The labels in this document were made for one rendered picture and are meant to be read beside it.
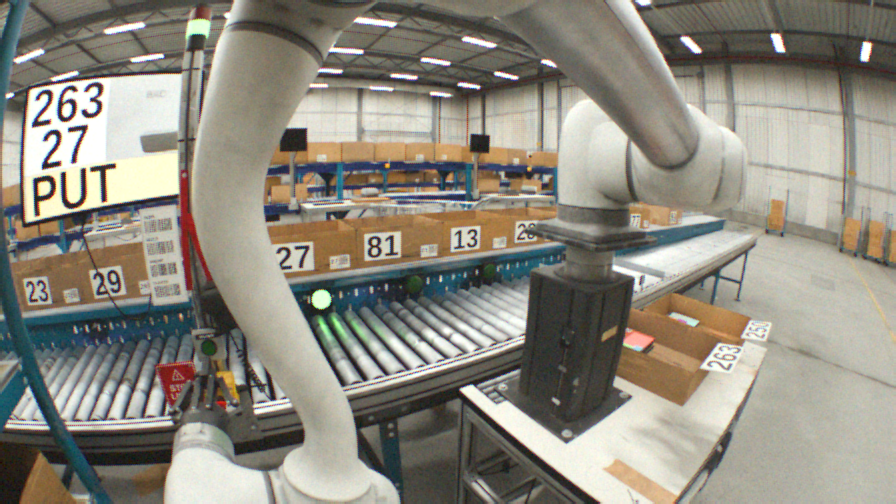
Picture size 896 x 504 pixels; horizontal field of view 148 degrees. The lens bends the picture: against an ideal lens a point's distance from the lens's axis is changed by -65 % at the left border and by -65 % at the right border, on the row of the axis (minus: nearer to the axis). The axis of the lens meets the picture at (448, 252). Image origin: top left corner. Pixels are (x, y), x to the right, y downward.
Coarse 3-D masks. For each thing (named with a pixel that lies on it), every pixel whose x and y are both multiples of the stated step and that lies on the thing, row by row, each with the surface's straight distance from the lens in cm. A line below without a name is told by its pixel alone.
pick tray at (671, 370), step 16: (640, 320) 130; (656, 320) 127; (656, 336) 129; (672, 336) 126; (688, 336) 124; (704, 336) 122; (624, 352) 103; (640, 352) 100; (656, 352) 123; (672, 352) 126; (688, 352) 126; (704, 352) 124; (624, 368) 104; (640, 368) 102; (656, 368) 99; (672, 368) 97; (688, 368) 118; (640, 384) 104; (656, 384) 101; (672, 384) 99; (688, 384) 97; (672, 400) 101
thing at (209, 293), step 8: (208, 288) 73; (216, 288) 73; (200, 296) 73; (208, 296) 72; (216, 296) 72; (208, 304) 73; (216, 304) 73; (224, 304) 73; (208, 312) 74; (216, 312) 74; (224, 312) 75; (216, 320) 76; (224, 320) 75; (232, 320) 76; (216, 328) 78; (224, 328) 76; (232, 328) 76; (216, 336) 77
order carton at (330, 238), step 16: (288, 224) 166; (304, 224) 167; (320, 224) 168; (336, 224) 170; (272, 240) 137; (288, 240) 138; (304, 240) 138; (320, 240) 140; (336, 240) 141; (352, 240) 143; (320, 256) 141; (352, 256) 144; (288, 272) 140; (304, 272) 141; (320, 272) 143
